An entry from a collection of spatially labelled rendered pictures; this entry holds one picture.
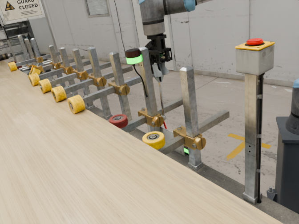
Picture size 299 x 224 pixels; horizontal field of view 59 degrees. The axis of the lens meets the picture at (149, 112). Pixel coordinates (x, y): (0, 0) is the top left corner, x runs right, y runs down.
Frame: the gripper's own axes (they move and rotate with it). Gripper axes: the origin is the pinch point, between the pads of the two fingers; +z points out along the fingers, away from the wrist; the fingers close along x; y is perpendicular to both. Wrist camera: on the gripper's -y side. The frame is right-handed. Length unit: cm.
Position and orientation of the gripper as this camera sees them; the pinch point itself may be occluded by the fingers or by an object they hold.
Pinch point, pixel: (158, 78)
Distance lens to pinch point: 120.9
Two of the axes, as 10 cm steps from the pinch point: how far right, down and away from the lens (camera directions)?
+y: 6.1, 2.4, -7.6
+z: 1.6, 9.0, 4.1
